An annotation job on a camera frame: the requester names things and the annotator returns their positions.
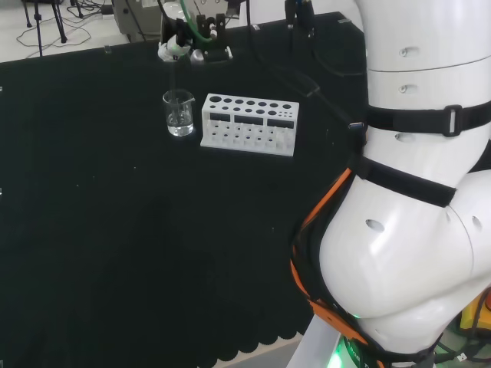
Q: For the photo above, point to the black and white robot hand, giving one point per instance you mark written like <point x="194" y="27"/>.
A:
<point x="213" y="38"/>

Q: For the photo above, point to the clear glass rod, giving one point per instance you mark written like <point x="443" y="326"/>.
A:
<point x="176" y="82"/>

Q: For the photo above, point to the clear glass beaker with water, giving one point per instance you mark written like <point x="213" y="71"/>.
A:
<point x="179" y="119"/>

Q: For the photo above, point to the white test tube rack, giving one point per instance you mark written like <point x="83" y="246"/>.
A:
<point x="249" y="128"/>

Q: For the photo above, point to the grey equipment box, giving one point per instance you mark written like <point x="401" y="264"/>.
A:
<point x="134" y="19"/>

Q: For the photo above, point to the black tripod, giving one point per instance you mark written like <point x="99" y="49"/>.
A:
<point x="57" y="19"/>

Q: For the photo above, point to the black bench cloth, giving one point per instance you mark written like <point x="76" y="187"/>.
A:
<point x="134" y="230"/>

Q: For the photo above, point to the yellow stop button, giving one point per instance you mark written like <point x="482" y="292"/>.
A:
<point x="470" y="314"/>

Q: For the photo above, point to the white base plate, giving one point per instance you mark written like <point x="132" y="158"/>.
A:
<point x="318" y="341"/>

